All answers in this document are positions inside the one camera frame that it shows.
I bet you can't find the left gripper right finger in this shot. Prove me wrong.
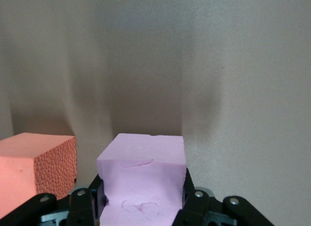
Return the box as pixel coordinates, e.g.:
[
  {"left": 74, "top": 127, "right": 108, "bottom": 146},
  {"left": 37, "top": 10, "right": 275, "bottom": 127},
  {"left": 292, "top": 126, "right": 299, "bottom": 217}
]
[{"left": 173, "top": 169, "right": 211, "bottom": 226}]

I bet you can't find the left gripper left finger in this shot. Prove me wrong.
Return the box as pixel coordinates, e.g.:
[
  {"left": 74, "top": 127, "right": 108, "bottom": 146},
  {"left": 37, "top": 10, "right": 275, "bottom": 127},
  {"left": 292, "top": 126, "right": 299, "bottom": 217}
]
[{"left": 65, "top": 174, "right": 103, "bottom": 226}]

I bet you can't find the pink foam cube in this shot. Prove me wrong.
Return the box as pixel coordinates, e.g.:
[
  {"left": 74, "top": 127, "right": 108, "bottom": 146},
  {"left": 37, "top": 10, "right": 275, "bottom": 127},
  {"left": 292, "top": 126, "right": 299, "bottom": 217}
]
[{"left": 96, "top": 133, "right": 187, "bottom": 226}]

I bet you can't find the orange foam cube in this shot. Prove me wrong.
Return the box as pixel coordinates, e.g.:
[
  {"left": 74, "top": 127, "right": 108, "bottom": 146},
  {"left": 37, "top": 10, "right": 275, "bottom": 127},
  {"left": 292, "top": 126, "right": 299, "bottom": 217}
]
[{"left": 0, "top": 132, "right": 78, "bottom": 218}]

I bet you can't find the brown paper table cover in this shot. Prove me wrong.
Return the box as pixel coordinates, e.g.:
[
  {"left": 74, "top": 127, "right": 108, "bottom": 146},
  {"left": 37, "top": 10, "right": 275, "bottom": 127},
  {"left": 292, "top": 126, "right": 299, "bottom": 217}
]
[{"left": 0, "top": 0, "right": 311, "bottom": 226}]

